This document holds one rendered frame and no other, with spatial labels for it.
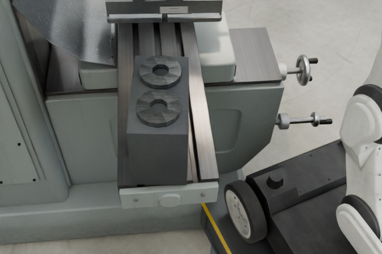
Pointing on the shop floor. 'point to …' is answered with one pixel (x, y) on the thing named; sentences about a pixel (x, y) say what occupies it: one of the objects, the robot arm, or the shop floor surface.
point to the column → (25, 111)
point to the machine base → (96, 215)
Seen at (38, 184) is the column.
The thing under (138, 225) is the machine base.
